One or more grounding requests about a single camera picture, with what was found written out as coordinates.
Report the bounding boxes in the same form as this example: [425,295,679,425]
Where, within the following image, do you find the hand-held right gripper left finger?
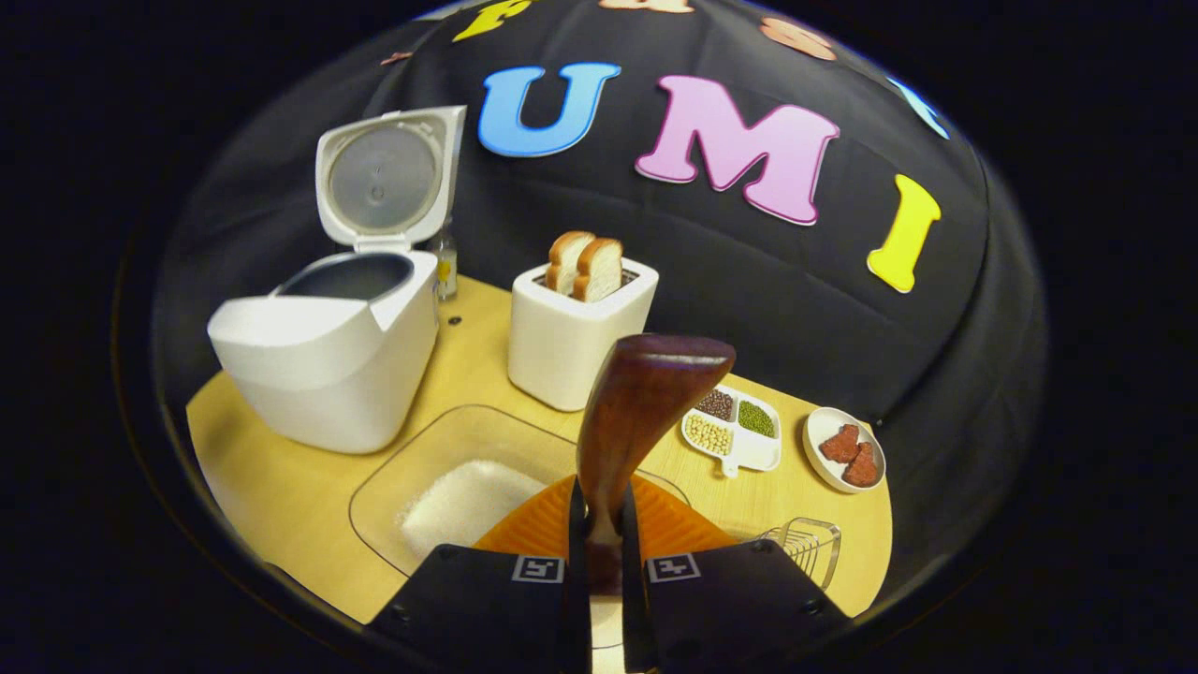
[365,473,592,674]

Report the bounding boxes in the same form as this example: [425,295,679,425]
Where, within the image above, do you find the white rice pile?
[398,459,548,563]

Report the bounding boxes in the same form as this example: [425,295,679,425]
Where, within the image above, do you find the yellow soybeans heap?
[686,415,733,457]

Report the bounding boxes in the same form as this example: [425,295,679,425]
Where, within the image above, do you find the metal wire chopstick holder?
[749,517,843,591]

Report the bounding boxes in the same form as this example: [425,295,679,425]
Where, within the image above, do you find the white divided dish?
[680,384,783,479]

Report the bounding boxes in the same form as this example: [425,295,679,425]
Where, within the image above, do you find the bread slice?
[546,231,596,297]
[572,238,624,303]

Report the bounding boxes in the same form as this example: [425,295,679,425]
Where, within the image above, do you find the white rice cooker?
[207,105,467,456]

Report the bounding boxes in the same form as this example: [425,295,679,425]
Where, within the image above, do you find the brown wooden spoon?
[576,334,738,595]

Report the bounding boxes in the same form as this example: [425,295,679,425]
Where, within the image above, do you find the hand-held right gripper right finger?
[620,473,853,674]

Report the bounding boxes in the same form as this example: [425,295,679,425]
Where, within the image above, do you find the red meat piece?
[820,423,862,464]
[840,442,881,488]

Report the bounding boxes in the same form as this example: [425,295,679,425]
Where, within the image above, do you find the clear glass tray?
[349,404,694,577]

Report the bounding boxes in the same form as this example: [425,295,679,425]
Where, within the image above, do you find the small glass bottle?
[429,217,460,302]

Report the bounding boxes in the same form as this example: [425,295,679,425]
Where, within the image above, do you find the round white plate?
[803,406,887,494]

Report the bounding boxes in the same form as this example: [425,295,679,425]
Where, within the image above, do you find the white toaster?
[507,257,660,413]

